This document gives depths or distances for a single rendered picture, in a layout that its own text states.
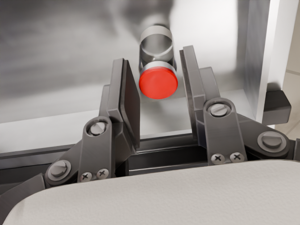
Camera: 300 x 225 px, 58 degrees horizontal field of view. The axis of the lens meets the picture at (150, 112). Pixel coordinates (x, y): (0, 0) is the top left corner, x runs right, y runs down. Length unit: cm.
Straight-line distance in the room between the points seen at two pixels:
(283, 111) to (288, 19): 6
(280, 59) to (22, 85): 19
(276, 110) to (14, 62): 19
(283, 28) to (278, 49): 2
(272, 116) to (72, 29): 15
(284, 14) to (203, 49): 5
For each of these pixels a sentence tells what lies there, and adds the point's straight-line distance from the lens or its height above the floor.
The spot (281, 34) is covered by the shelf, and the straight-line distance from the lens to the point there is 20.
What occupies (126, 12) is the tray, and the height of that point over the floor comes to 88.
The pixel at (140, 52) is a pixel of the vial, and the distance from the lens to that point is 16.
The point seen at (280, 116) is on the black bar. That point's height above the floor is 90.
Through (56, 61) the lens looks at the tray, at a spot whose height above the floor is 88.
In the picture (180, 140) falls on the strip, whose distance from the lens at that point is 25.
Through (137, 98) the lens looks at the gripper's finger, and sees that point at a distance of 15.
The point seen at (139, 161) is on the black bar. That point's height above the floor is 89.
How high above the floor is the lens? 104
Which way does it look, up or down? 45 degrees down
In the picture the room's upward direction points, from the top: 180 degrees clockwise
